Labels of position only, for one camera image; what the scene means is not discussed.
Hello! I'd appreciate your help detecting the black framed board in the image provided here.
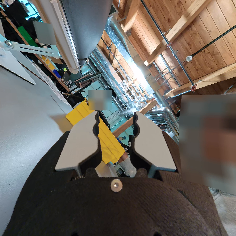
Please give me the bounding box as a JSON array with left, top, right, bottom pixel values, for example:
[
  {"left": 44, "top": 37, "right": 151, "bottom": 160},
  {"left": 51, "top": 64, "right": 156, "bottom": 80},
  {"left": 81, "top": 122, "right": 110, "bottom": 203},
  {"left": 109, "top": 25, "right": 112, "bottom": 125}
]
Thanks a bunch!
[{"left": 74, "top": 72, "right": 103, "bottom": 91}]

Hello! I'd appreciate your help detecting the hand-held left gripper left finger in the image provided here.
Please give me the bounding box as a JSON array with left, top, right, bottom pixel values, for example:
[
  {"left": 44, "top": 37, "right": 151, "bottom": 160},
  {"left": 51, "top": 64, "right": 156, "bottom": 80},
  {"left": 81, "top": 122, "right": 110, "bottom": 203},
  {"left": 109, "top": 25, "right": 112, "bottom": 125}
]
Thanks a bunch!
[{"left": 55, "top": 111, "right": 103, "bottom": 172}]

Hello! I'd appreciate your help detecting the grey desk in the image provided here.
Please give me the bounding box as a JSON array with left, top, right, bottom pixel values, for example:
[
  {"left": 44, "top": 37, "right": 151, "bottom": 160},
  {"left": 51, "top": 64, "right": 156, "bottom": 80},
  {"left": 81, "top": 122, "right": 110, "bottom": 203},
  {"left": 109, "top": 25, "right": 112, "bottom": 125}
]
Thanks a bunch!
[{"left": 0, "top": 64, "right": 118, "bottom": 236}]

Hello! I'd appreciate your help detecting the printed paper sheet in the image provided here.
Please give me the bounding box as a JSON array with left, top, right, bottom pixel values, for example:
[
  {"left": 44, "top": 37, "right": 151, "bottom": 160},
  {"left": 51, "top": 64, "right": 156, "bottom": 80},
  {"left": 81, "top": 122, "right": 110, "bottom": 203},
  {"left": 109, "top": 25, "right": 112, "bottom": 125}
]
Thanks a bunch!
[{"left": 26, "top": 55, "right": 73, "bottom": 108}]

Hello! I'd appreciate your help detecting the yellow plastic bin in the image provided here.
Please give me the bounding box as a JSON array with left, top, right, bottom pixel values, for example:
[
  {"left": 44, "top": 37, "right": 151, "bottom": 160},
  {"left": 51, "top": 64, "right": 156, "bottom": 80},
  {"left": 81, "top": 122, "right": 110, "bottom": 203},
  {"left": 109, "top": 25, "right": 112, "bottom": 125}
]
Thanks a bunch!
[{"left": 65, "top": 99, "right": 126, "bottom": 165}]

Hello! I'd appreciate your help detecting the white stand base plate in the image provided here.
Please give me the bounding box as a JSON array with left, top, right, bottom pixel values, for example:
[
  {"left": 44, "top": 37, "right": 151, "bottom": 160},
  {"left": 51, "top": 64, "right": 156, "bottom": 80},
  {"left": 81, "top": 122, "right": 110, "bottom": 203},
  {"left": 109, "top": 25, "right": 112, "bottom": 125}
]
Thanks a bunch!
[{"left": 0, "top": 33, "right": 63, "bottom": 85}]

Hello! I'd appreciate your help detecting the person's right forearm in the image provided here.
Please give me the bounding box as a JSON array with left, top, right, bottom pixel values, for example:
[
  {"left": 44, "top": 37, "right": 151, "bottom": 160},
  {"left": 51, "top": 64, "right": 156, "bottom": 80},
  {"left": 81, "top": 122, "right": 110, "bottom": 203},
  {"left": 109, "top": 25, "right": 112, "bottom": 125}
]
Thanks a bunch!
[{"left": 119, "top": 155, "right": 137, "bottom": 178}]

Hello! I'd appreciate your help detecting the silver ventilation duct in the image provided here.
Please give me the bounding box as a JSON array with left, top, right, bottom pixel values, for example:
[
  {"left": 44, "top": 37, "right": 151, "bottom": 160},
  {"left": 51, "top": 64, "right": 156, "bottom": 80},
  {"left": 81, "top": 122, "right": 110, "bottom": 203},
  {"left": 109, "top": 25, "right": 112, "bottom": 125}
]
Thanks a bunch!
[{"left": 88, "top": 18, "right": 180, "bottom": 133}]

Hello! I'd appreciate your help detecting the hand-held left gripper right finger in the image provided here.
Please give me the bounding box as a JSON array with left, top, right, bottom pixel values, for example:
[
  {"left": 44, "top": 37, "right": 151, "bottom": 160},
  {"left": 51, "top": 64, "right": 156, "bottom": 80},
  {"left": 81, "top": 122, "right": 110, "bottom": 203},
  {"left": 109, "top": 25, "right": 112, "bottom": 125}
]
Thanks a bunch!
[{"left": 129, "top": 111, "right": 178, "bottom": 173}]

